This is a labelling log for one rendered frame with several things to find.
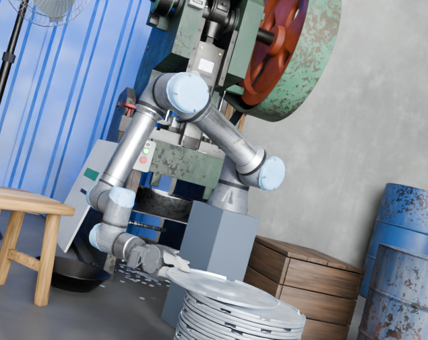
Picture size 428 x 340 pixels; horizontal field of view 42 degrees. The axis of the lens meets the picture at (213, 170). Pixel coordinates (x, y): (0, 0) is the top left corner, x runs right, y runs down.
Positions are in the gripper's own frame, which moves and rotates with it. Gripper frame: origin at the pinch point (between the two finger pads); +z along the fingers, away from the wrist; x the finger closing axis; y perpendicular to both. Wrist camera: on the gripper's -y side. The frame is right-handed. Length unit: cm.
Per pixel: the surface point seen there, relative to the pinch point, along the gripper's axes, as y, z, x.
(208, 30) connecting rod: 94, -87, -95
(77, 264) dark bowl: 45, -82, 23
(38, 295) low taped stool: 5, -55, 26
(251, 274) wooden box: 92, -28, 10
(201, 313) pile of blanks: -14.3, 16.6, 4.0
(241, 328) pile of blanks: -12.7, 26.4, 3.9
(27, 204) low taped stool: -12, -52, -4
